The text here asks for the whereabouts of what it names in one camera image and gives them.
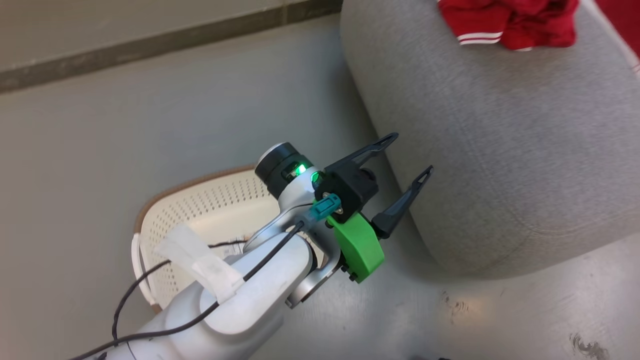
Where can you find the bright green left gripper body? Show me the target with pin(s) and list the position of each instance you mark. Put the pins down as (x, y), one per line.
(360, 247)

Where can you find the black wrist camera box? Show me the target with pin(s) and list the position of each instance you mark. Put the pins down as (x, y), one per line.
(352, 185)

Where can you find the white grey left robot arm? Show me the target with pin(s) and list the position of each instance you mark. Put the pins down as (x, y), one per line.
(250, 295)

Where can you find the red cloth with pale edge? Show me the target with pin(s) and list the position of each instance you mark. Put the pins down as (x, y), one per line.
(625, 20)

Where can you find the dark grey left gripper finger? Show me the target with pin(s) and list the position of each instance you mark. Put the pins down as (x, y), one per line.
(357, 157)
(400, 210)

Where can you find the dark grey baseboard strip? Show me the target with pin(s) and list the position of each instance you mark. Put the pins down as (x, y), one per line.
(150, 46)

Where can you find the grey fabric sofa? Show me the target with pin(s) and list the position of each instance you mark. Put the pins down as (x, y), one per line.
(500, 150)

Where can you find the red garment with white stripes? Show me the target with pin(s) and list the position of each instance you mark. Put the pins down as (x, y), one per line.
(525, 20)

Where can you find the white perforated laundry basket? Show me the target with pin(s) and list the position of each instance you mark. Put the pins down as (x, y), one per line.
(220, 200)

